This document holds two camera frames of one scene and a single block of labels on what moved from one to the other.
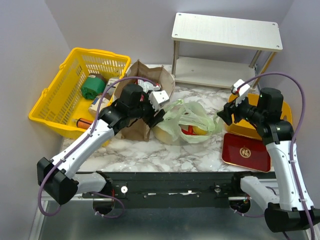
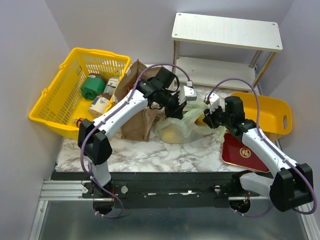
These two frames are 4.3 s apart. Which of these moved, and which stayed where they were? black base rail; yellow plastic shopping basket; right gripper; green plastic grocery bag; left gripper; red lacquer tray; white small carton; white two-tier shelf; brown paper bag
Moved: right gripper; left gripper; green plastic grocery bag
Stayed: white two-tier shelf; brown paper bag; red lacquer tray; white small carton; black base rail; yellow plastic shopping basket
